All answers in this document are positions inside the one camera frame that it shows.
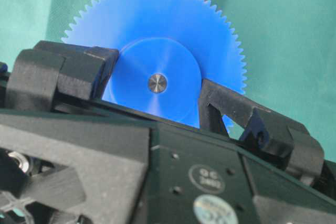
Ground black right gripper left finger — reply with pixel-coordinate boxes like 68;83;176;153
5;40;119;111

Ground blue plastic gear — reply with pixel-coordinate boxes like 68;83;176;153
62;0;246;127

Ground steel shaft in gear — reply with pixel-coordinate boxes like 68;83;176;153
148;73;167;93

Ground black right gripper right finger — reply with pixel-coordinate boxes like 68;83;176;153
198;79;324;178

